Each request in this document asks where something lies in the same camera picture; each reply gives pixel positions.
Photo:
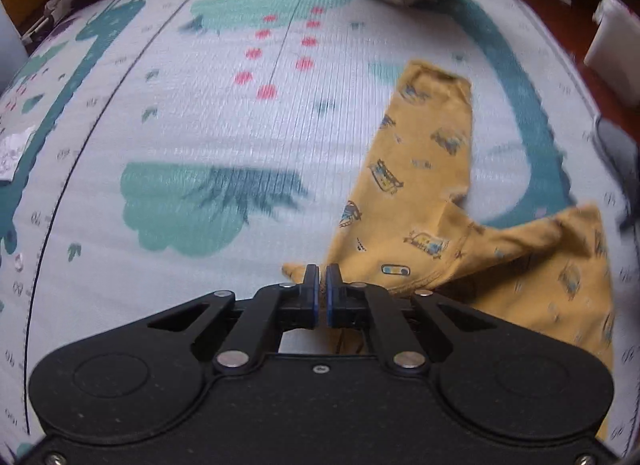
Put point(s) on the white paper sheet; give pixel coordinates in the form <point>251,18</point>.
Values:
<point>15,155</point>

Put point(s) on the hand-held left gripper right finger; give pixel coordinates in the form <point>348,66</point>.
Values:
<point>330,305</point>

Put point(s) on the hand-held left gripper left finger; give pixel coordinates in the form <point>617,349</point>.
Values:
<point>316,305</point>

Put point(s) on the yellow printed kids pants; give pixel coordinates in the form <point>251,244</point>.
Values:
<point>415,180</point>

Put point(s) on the white round bin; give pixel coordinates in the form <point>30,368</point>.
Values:
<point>10,45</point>

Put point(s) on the cartoon animal play mat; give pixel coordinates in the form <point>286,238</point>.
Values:
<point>175,110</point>

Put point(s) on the grey rag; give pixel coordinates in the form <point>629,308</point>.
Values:
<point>55,7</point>

